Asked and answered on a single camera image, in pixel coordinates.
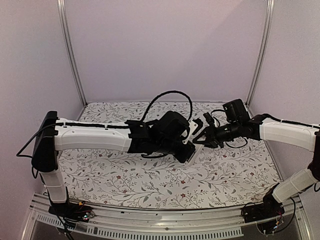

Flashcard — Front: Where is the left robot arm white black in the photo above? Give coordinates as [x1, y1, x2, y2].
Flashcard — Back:
[16, 111, 199, 217]

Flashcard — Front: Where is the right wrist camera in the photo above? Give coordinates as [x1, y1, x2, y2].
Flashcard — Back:
[203, 112, 217, 127]

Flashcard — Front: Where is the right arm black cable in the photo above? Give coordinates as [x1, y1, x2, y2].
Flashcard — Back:
[211, 109, 250, 149]

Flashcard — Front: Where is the floral patterned table mat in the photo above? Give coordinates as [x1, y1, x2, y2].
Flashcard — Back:
[44, 100, 285, 210]

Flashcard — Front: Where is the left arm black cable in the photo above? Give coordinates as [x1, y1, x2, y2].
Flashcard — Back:
[142, 90, 194, 125]

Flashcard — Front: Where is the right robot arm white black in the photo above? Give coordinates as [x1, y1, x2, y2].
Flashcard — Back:
[192, 99, 320, 218]

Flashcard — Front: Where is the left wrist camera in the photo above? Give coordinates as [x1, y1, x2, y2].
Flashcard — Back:
[181, 118, 204, 145]

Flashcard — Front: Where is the white remote control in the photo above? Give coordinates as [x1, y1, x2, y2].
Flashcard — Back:
[185, 144, 204, 166]

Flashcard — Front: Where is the aluminium frame post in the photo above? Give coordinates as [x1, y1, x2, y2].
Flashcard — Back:
[57, 0, 88, 107]
[245, 0, 275, 107]

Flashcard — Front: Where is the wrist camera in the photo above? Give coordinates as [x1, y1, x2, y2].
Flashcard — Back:
[203, 112, 217, 127]
[181, 118, 204, 145]

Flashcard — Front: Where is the right aluminium frame post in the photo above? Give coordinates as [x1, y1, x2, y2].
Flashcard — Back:
[245, 0, 275, 107]

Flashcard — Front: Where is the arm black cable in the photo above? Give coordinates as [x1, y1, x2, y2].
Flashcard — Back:
[211, 109, 250, 149]
[142, 90, 194, 125]

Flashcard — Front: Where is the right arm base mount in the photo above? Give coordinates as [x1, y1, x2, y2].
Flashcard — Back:
[241, 192, 285, 223]

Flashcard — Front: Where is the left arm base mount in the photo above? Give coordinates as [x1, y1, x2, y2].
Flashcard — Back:
[48, 200, 95, 222]

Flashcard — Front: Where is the front aluminium rail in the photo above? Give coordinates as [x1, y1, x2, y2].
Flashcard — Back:
[21, 193, 313, 240]

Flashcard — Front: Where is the left aluminium frame post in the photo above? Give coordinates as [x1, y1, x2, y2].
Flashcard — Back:
[57, 0, 88, 107]

